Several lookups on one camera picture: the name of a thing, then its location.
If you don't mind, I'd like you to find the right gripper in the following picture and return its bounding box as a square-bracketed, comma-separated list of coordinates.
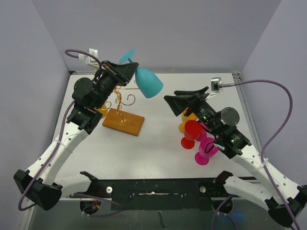
[165, 86, 222, 135]

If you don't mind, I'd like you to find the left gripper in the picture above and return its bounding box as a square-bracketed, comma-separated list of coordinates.
[93, 60, 139, 109]

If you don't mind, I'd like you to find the blue wine glass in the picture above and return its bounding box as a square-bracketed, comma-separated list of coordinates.
[118, 48, 164, 99]

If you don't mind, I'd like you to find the yellow wine glass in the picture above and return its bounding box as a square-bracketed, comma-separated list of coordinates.
[95, 102, 112, 118]

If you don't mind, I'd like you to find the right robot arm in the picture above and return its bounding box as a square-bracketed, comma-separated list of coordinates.
[164, 87, 307, 228]

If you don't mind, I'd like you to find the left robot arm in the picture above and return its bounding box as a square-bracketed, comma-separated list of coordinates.
[13, 61, 139, 210]

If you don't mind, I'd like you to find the orange wine glass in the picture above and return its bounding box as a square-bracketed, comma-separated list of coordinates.
[178, 111, 197, 134]

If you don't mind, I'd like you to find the red wine glass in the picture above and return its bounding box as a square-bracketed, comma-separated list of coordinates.
[179, 120, 203, 149]

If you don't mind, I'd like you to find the pink wine glass rear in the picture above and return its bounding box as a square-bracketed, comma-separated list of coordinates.
[196, 127, 207, 141]

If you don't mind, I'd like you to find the pink wine glass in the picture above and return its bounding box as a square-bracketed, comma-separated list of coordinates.
[195, 138, 219, 165]
[196, 127, 207, 141]

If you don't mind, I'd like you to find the pink wine glass front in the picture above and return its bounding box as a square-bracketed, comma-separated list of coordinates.
[195, 138, 219, 165]

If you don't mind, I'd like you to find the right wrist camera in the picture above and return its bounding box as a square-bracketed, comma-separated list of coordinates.
[207, 77, 222, 99]

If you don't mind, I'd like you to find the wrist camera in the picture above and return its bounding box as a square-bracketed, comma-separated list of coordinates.
[78, 48, 99, 68]
[207, 77, 222, 99]

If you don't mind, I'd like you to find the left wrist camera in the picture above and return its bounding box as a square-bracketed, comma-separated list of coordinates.
[78, 48, 99, 68]

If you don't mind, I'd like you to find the gold wire glass rack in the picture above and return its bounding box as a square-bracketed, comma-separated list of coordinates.
[102, 86, 145, 137]

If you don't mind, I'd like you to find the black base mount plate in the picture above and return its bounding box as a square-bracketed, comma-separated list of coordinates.
[80, 171, 229, 211]

